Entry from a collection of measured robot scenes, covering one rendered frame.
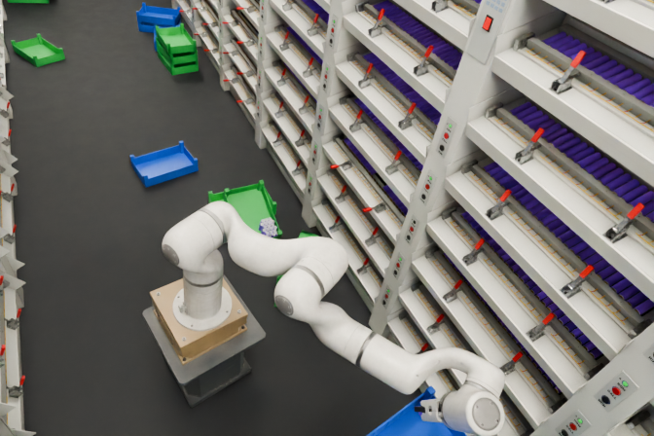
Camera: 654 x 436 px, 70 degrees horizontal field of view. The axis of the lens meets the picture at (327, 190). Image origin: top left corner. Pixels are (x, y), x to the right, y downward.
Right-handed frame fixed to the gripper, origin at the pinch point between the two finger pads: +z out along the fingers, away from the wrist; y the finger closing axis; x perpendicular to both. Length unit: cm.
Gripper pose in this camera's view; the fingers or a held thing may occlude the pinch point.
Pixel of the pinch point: (430, 407)
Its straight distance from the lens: 138.4
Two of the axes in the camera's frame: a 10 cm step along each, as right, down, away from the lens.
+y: 9.9, 0.3, 1.6
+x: -0.3, -9.2, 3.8
